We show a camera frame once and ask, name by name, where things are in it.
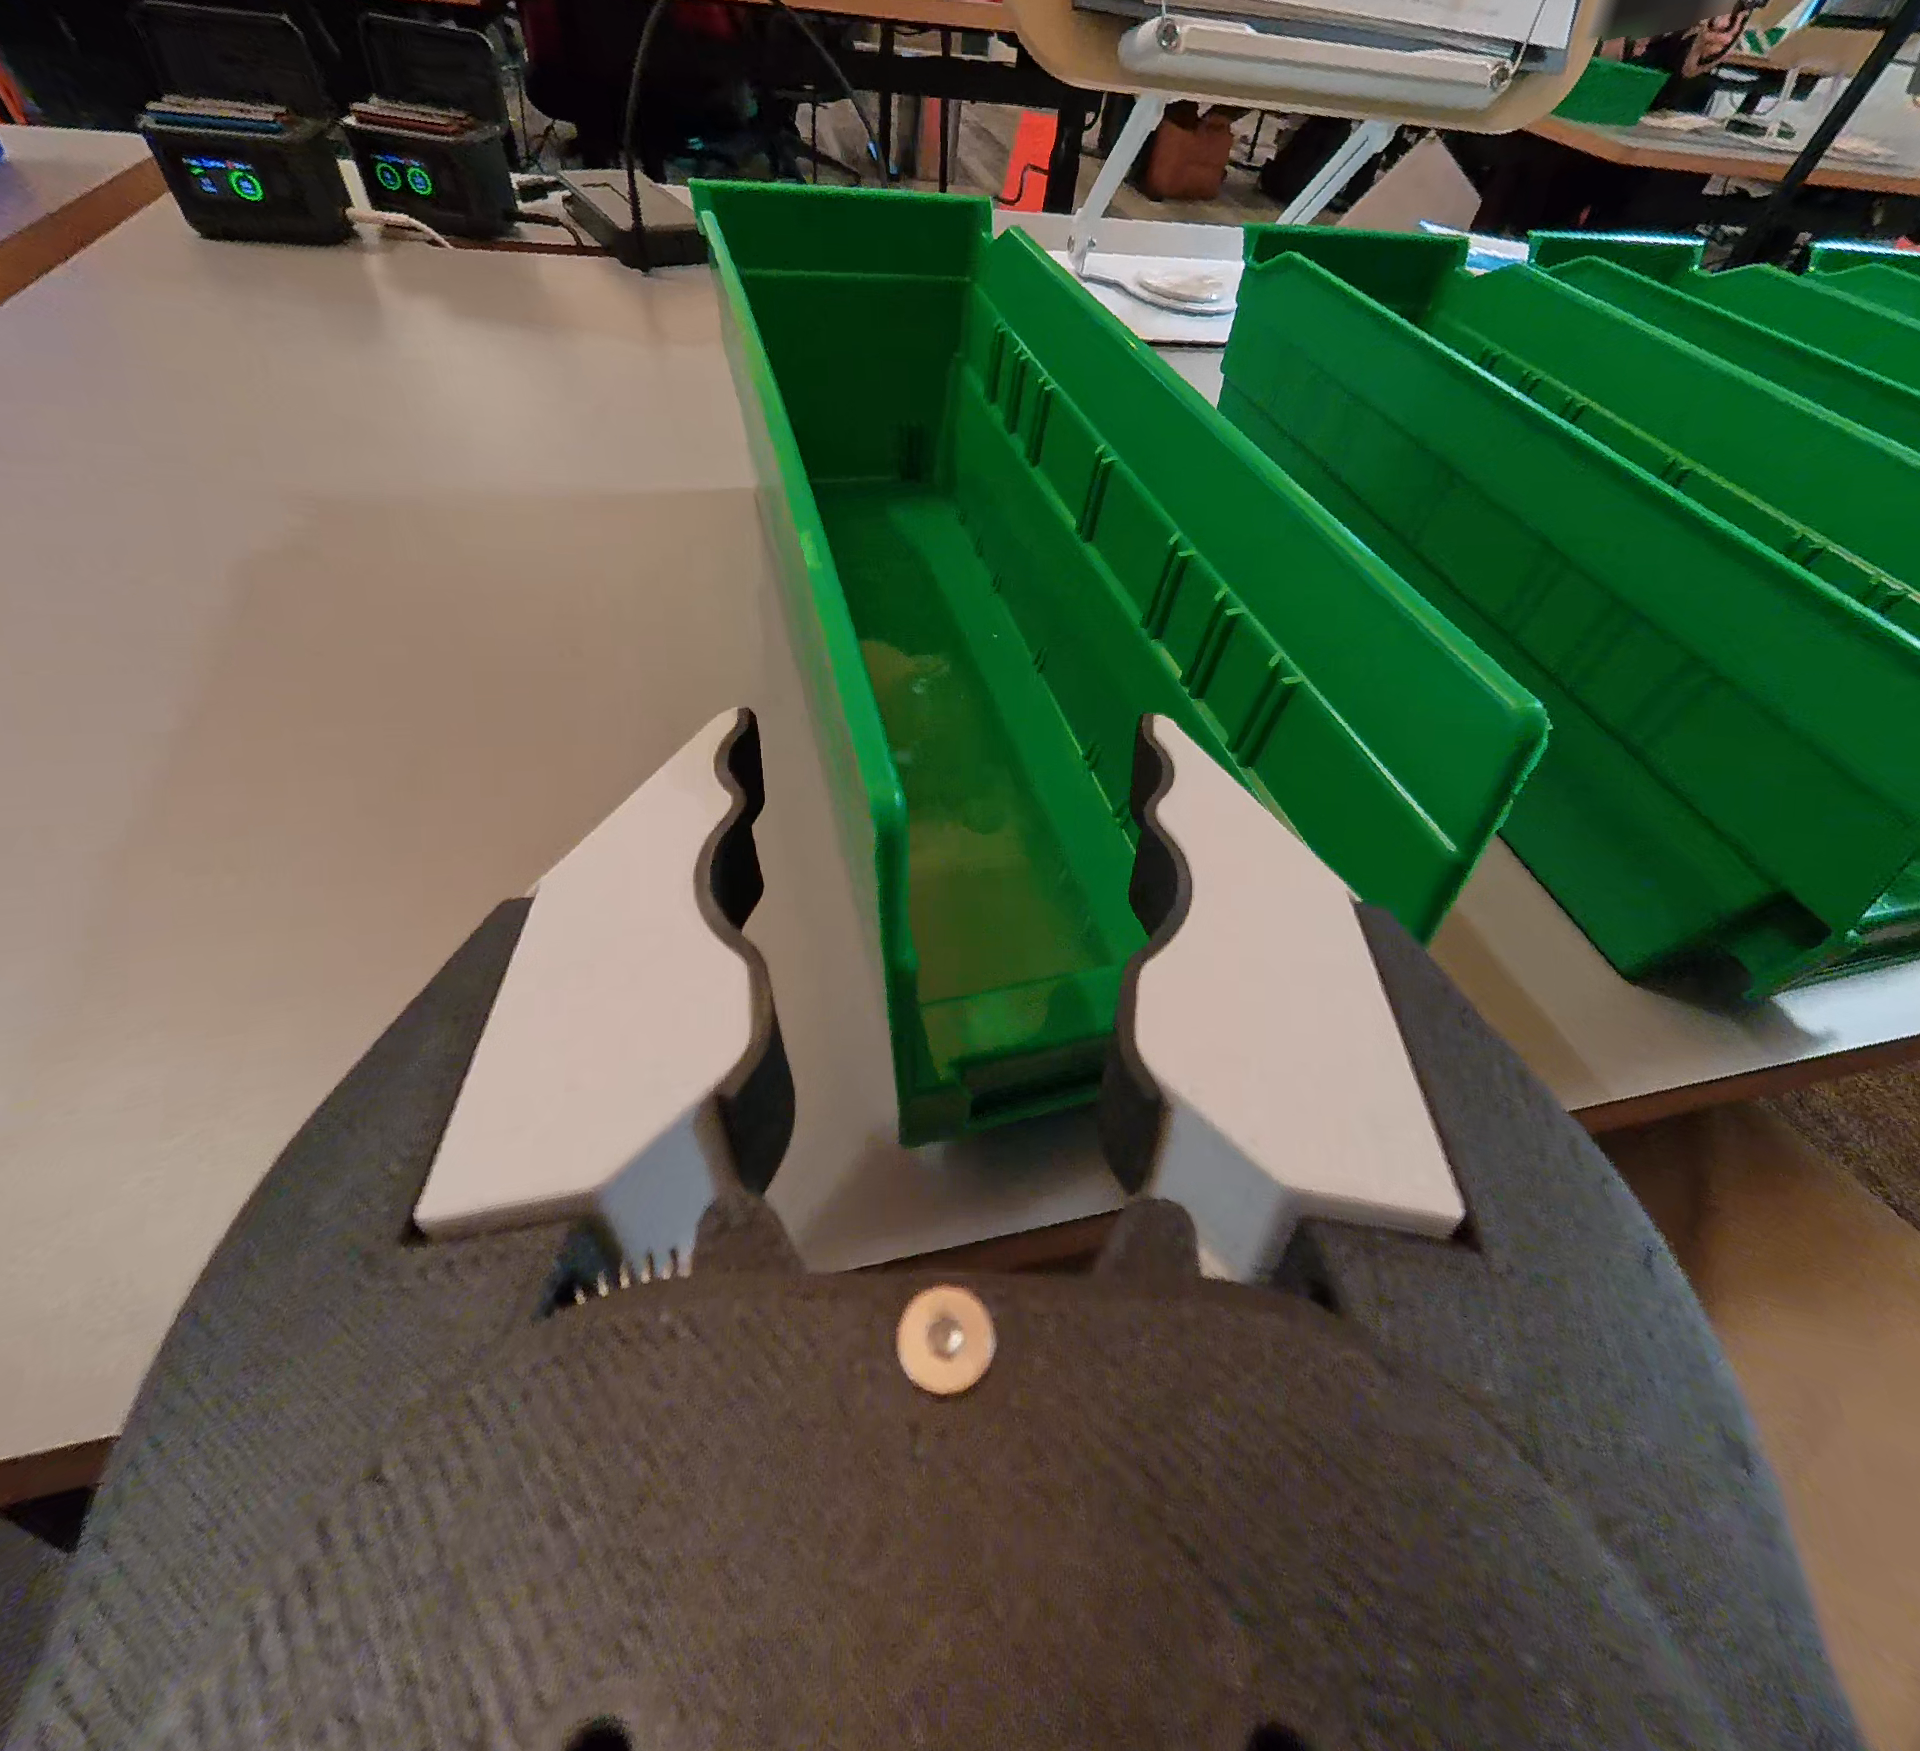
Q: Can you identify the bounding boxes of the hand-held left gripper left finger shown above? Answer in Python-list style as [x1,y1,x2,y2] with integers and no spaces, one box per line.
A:
[409,706,797,1282]

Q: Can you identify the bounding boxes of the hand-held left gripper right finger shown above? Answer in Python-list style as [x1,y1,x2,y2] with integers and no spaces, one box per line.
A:
[1099,712,1469,1288]

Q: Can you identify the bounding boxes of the grey desk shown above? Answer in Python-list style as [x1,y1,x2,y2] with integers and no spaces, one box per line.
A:
[0,184,1920,1506]
[0,124,169,311]

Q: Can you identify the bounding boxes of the person's beige trousers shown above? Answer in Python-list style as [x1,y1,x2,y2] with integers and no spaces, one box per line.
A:
[1589,1106,1920,1751]

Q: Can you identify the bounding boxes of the black power adapter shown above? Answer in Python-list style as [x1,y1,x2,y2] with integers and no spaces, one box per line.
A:
[558,170,710,273]

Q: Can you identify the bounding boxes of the grey flat board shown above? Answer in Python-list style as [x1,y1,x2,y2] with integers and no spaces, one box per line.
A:
[1331,137,1490,239]

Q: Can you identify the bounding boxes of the black battery charging case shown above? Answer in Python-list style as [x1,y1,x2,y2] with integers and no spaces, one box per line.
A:
[343,11,520,241]
[136,0,357,247]

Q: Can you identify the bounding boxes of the brown bag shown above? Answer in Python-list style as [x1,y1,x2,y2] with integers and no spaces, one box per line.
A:
[1137,105,1242,204]

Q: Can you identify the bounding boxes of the wide green plastic bin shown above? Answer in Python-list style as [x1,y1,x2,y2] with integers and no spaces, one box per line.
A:
[1549,56,1670,127]

